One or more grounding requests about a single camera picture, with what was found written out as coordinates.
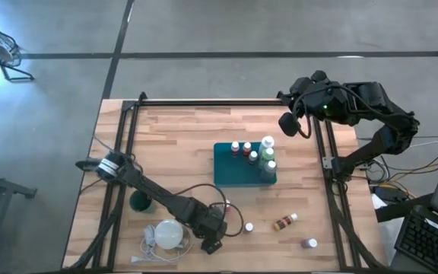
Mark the large white paint bottle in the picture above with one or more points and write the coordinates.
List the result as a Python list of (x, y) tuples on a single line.
[(266, 144)]

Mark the green plastic cup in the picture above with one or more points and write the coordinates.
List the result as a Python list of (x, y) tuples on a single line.
[(139, 201)]

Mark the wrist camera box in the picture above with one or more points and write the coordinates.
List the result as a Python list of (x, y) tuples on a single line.
[(217, 217), (302, 85)]

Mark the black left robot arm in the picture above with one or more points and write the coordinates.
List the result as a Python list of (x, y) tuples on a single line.
[(154, 194)]

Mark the black frame clamp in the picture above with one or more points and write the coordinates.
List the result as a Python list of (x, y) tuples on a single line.
[(281, 97)]

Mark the large green paint bottle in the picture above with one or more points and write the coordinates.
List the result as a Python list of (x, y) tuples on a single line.
[(268, 155)]

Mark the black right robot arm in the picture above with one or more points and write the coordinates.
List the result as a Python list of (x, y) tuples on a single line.
[(386, 125)]

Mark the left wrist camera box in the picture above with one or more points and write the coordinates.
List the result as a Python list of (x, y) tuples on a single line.
[(217, 217)]

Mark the small orange paint bottle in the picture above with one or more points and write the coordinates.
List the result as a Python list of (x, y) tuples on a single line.
[(246, 148), (227, 205)]

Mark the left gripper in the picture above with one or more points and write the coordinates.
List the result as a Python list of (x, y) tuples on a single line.
[(209, 233)]

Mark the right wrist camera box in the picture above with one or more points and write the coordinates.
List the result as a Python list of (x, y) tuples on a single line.
[(302, 85)]

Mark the teal plastic bin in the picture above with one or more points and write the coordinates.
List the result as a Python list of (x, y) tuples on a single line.
[(226, 171)]

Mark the black aluminium table frame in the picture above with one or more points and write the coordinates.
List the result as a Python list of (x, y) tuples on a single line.
[(223, 103)]

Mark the small pink paint bottle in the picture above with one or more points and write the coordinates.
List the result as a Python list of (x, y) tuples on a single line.
[(235, 148)]

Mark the small purple paint bottle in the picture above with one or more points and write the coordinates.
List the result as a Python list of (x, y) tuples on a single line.
[(308, 243)]

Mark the black keyboard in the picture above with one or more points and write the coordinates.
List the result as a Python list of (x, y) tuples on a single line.
[(428, 243)]

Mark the small yellow ochre paint bottle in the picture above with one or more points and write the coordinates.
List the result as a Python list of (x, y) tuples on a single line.
[(284, 222)]

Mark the silver mounting bracket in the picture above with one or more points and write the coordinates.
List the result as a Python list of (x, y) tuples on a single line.
[(327, 163)]

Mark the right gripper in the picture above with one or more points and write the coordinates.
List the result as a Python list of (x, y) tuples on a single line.
[(325, 100)]

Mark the small magenta paint bottle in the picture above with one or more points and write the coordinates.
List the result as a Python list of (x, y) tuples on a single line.
[(248, 227)]

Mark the metal bowl with tool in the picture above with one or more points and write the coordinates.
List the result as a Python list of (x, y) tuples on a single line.
[(169, 234)]

